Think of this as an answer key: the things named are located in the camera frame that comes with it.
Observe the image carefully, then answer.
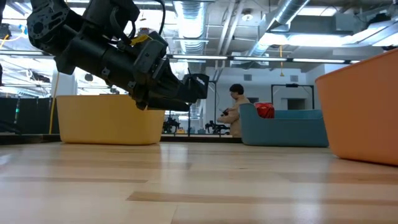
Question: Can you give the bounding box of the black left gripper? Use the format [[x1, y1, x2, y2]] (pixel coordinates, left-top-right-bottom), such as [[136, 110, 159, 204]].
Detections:
[[57, 39, 191, 112]]

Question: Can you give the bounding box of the red soda can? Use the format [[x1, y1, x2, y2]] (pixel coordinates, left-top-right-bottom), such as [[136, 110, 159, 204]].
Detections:
[[254, 102, 275, 119]]

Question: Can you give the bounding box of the ceiling light strip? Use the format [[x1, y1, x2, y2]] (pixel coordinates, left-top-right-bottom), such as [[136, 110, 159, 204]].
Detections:
[[292, 58, 346, 64], [233, 56, 289, 62], [172, 55, 228, 60]]

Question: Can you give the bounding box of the person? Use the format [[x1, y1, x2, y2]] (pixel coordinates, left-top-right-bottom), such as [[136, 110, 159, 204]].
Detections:
[[216, 83, 251, 138]]

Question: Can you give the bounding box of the yellow plastic bin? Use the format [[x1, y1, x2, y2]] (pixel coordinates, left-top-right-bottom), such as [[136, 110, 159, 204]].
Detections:
[[55, 94, 166, 146]]

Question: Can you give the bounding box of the teal plastic bin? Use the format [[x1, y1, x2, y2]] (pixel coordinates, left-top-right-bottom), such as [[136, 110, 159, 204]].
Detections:
[[238, 102, 330, 148]]

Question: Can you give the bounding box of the black partition panel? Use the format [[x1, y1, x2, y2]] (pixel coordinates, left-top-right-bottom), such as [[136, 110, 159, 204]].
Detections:
[[0, 96, 58, 134]]

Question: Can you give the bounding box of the orange plastic bin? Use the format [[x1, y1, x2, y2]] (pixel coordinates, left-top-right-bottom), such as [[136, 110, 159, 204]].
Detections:
[[315, 48, 398, 167]]

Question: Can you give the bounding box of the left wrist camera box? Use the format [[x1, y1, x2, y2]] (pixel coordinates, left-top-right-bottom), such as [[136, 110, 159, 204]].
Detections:
[[132, 30, 171, 80]]

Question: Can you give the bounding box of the silver ribbed ventilation duct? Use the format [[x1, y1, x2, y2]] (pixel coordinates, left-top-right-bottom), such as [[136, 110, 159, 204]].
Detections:
[[174, 0, 208, 56]]

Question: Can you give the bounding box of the yellow hanging cord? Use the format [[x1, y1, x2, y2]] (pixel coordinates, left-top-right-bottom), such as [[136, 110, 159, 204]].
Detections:
[[279, 45, 285, 78]]

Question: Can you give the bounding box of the black metal rack frame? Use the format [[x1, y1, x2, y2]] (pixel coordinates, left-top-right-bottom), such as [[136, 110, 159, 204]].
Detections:
[[271, 83, 315, 110]]

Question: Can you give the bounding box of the silver round ventilation duct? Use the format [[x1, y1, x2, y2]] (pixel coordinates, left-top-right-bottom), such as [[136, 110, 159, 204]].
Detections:
[[239, 0, 312, 68]]

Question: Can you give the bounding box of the yellow cable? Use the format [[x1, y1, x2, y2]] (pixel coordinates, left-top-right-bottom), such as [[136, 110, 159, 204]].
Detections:
[[48, 72, 60, 135]]

